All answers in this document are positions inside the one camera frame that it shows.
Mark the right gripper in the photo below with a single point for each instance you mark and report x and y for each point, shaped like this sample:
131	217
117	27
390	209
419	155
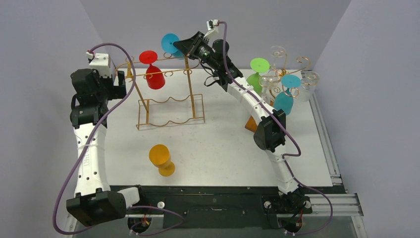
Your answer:
193	48

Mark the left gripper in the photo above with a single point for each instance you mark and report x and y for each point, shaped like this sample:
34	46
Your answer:
113	94

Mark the blue plastic goblet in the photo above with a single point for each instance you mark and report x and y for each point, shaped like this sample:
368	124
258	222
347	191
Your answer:
285	99
167	44

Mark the tall gold wire glass rack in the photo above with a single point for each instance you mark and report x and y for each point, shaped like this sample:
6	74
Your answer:
144	112

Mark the red plastic goblet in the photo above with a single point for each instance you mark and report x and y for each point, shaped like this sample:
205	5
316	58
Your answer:
154	76

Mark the orange plastic goblet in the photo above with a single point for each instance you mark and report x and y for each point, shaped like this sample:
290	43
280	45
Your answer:
160	157

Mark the green plastic goblet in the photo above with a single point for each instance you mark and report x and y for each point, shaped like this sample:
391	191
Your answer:
258	65

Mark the small clear front wine glass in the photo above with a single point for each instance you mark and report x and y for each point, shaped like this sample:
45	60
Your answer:
279	60

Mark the gold hook rack wooden base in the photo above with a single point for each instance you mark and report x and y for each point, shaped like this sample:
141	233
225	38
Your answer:
278	86

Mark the clear patterned wine glass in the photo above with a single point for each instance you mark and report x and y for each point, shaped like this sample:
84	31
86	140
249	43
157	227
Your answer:
308	85

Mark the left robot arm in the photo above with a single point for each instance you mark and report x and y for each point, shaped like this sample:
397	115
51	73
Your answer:
94	202

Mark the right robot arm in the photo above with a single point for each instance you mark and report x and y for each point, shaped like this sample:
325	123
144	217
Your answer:
271	133

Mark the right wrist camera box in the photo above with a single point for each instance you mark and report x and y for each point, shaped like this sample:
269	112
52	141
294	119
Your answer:
212	26

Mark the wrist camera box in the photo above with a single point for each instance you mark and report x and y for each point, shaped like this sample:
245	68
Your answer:
212	26
102	63

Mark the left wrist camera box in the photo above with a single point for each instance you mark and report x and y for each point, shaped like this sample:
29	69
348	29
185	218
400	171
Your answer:
102	63

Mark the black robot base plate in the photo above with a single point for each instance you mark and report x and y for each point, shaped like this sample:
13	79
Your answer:
219	207

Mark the aluminium table frame rail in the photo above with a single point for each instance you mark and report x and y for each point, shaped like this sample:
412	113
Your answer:
344	203

